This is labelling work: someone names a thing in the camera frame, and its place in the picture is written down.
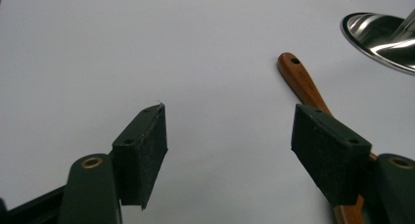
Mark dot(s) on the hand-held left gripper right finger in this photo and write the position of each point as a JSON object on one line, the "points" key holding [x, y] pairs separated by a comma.
{"points": [[329, 155]]}

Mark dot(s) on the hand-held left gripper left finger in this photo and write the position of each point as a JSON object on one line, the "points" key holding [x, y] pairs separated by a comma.
{"points": [[137, 158]]}

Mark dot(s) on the stainless steel bowl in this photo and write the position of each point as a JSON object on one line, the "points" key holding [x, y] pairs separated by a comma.
{"points": [[380, 38]]}

